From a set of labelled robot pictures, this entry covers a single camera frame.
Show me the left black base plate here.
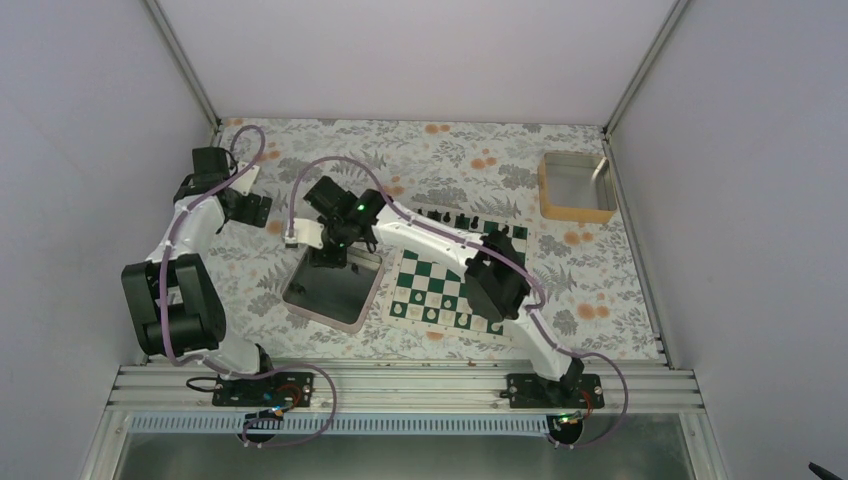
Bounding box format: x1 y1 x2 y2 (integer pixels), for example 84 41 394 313
211 371 315 409

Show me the aluminium rail frame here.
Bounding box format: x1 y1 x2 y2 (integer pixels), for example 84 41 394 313
82 358 725 479

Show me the right aluminium corner post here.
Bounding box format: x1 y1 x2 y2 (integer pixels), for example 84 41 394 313
604 0 690 136

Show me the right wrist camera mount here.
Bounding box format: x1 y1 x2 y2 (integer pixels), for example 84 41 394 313
283 218 324 250

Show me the purple cable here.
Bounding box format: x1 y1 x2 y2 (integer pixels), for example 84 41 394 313
288 156 631 452
155 124 339 450

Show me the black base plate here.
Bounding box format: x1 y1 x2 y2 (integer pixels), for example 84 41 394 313
499 373 606 409
211 371 315 409

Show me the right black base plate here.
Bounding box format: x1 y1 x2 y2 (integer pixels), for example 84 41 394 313
499 373 606 409

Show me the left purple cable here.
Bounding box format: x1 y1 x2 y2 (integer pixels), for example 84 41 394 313
155 124 339 450

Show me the yellow metal tray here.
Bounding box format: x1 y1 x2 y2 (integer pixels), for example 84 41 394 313
537 151 618 224

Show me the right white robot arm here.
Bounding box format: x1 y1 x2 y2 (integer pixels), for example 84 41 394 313
285 176 584 407

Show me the green white chessboard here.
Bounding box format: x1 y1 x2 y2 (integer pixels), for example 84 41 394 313
382 203 536 347

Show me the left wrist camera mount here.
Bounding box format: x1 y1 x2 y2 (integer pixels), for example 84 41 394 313
229 162 261 196

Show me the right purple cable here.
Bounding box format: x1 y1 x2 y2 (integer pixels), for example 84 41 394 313
288 156 631 452

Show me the floral tablecloth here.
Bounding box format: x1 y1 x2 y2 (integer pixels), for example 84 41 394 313
206 118 661 361

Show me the pink metal tray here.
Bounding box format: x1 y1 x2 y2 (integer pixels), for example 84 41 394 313
283 248 385 334

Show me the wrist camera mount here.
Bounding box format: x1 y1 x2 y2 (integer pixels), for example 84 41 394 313
229 162 261 196
283 218 324 250

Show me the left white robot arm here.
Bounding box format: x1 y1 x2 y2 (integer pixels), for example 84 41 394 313
121 147 279 405

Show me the left aluminium corner post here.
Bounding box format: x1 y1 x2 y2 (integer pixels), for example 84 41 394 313
141 0 221 133

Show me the aluminium corner post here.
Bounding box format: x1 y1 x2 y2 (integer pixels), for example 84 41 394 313
604 0 690 136
141 0 221 133

